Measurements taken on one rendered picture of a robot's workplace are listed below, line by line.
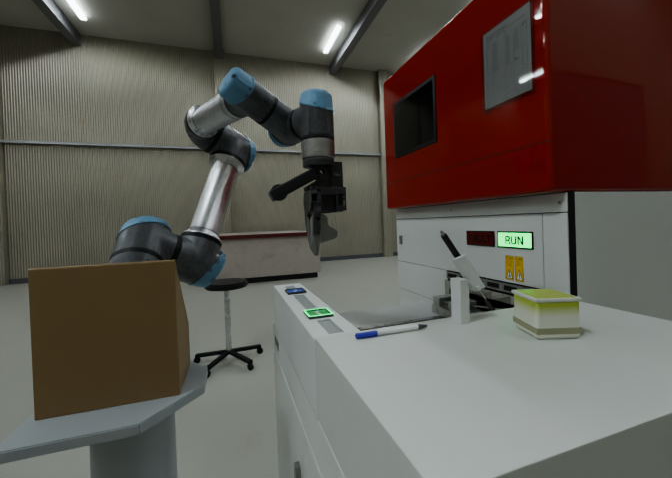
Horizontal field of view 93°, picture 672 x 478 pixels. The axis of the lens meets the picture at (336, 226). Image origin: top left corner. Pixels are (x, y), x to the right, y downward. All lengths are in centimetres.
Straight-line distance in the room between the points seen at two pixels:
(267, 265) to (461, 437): 646
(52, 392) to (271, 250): 603
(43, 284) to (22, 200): 976
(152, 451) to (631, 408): 81
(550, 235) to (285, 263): 612
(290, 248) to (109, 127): 578
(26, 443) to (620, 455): 82
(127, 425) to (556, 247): 99
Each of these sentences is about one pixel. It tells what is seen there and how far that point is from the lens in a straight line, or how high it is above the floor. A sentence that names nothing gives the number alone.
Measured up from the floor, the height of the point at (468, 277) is 105.
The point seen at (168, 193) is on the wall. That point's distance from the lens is 960.
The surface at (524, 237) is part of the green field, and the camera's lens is 100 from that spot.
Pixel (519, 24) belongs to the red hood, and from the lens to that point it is 105.
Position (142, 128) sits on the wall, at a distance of 1001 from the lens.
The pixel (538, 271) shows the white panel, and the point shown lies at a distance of 99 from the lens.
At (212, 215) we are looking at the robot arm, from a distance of 100.
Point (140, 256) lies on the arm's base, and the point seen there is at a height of 111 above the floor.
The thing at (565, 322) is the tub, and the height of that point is 99.
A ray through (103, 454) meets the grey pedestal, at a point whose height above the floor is 73.
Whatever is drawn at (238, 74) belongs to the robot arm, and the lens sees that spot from 76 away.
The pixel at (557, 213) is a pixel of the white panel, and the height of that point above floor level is 117.
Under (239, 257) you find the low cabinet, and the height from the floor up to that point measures 54.
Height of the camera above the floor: 117
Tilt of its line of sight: 1 degrees down
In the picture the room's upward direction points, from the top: 2 degrees counter-clockwise
